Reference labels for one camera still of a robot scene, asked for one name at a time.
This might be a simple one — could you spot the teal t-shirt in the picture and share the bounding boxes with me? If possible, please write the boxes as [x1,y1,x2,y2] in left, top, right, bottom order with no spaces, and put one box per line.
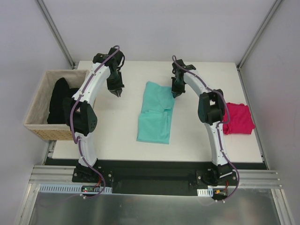
[137,82,175,144]

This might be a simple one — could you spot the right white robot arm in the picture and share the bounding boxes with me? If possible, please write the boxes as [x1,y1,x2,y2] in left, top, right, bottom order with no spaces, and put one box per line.
[172,56,233,186]

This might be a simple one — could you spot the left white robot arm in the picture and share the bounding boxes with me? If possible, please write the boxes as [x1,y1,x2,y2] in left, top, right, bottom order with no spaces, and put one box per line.
[62,45,125,182]

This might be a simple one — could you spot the black garment in basket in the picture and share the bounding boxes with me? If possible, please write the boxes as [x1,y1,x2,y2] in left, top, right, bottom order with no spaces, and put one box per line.
[47,77,79,124]

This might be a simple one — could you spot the pink folded t-shirt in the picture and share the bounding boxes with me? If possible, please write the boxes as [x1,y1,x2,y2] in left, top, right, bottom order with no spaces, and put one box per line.
[223,103,255,135]

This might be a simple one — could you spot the wicker laundry basket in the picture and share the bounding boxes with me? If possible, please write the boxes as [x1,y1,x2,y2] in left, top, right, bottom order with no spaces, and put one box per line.
[24,70,89,141]

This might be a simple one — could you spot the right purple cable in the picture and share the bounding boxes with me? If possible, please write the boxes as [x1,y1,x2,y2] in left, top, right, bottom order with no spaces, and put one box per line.
[172,55,241,203]

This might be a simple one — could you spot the purple cable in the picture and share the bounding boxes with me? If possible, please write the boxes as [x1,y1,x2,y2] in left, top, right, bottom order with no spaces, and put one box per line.
[70,45,121,199]
[172,55,241,203]

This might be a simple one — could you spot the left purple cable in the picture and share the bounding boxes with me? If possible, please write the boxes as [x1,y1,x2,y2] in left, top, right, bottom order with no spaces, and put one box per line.
[70,45,121,199]

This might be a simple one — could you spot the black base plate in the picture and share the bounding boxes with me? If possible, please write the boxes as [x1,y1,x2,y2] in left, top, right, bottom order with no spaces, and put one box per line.
[72,160,239,196]

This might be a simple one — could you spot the left aluminium corner post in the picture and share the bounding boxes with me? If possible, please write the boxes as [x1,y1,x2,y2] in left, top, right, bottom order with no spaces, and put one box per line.
[35,0,76,69]

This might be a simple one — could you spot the aluminium corner post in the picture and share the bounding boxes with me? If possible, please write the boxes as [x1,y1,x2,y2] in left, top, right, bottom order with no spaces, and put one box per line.
[35,0,76,69]
[237,0,284,71]

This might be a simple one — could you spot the right white cable duct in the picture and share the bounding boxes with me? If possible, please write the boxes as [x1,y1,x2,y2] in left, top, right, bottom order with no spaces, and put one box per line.
[197,187,213,197]

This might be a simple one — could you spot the white cable duct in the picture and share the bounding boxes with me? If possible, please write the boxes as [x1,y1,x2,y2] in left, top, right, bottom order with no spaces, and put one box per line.
[39,184,113,195]
[197,187,213,197]

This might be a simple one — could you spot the aluminium rail frame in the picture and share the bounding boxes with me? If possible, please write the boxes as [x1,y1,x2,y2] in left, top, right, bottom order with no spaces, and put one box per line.
[29,165,283,189]

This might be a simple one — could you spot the left white cable duct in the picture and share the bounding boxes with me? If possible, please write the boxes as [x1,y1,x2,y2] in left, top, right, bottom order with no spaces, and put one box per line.
[39,184,113,195]

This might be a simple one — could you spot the right aluminium corner post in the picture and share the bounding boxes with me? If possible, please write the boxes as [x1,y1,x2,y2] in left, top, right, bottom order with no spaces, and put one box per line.
[237,0,284,71]

